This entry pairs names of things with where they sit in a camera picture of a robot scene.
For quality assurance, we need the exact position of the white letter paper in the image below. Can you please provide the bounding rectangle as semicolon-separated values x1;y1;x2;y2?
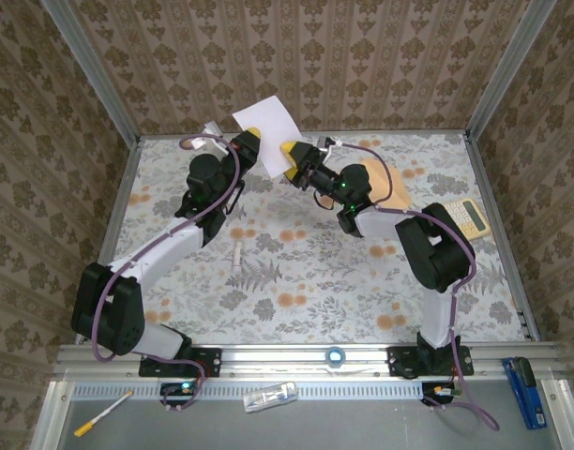
232;96;301;179

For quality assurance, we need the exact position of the tan paper envelope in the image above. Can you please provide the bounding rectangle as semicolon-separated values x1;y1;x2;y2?
361;157;413;211

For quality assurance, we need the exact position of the floral print tablecloth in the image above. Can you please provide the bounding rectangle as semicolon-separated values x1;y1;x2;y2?
90;133;527;346

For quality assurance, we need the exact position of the beige calculator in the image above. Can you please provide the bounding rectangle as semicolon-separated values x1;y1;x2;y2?
444;197;493;241

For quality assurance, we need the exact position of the small black controller board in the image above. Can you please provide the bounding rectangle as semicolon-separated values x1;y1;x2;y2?
420;382;461;408
159;382;198;408

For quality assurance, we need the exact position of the clear plastic packet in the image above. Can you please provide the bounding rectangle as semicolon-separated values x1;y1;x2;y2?
242;382;299;413

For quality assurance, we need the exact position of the grey metal shelf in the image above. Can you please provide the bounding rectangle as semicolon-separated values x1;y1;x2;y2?
31;379;574;450

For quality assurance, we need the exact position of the white pen yellow cap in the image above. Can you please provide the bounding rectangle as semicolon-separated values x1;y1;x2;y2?
73;390;134;438

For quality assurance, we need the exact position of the blue stapler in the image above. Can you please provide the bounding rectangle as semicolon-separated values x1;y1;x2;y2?
502;356;549;431

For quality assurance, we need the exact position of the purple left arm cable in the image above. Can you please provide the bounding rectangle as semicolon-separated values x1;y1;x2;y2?
93;133;245;413

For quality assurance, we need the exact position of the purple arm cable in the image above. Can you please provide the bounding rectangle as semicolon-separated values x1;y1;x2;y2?
336;142;502;432
93;133;245;413

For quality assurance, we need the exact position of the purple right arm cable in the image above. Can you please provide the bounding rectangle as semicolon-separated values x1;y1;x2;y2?
336;142;502;432

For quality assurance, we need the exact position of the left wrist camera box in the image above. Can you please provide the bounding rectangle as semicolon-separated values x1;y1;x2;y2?
201;120;230;156

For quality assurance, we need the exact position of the aluminium table side rail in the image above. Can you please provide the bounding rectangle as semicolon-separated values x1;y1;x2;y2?
75;138;145;346
464;133;541;342

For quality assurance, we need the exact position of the aluminium frame post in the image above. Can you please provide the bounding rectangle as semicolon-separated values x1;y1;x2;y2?
40;0;143;146
464;0;558;140

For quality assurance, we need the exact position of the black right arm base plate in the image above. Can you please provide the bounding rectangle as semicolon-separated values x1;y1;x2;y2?
386;345;475;380

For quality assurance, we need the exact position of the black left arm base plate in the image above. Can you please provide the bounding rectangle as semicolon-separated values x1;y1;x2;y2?
139;347;222;379

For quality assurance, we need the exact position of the aluminium mounting rail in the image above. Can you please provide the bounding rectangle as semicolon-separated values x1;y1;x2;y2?
52;341;563;381

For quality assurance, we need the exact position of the slotted grey cable duct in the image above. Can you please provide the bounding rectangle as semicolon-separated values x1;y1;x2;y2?
70;382;427;402

